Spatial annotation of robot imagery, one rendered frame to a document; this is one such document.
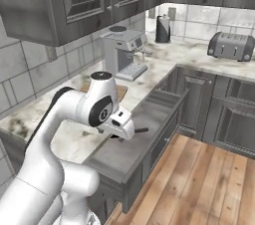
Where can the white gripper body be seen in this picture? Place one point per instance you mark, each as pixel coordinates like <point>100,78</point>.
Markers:
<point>125,130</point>

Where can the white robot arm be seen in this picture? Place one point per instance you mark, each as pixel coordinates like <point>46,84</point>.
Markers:
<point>43,156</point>

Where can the open grey drawer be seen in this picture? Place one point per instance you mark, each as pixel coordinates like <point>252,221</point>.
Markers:
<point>139,142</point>

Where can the brown wooden cutting board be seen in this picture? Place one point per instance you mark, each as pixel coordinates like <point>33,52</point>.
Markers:
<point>121,91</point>

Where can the round drawer knob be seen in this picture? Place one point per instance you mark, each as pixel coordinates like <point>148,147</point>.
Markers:
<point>167,139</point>

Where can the dark grey base cupboard door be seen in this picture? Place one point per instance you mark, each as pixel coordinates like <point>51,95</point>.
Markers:
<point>232,119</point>
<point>167,81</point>
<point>196,103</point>

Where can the silver coffee machine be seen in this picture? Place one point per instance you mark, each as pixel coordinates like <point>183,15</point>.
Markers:
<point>124,53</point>

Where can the round cupboard knob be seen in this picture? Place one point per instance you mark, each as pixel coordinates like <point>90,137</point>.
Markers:
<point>117,5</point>
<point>109,8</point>
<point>209,82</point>

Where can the black paper towel roll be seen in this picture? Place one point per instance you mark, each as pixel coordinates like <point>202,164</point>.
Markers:
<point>162,29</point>

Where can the grey two-slot toaster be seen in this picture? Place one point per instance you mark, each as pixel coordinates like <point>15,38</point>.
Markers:
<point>231,46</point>

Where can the grey wall socket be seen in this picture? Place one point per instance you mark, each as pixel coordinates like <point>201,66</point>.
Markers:
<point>50,53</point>
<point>172,13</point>
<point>152,13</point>

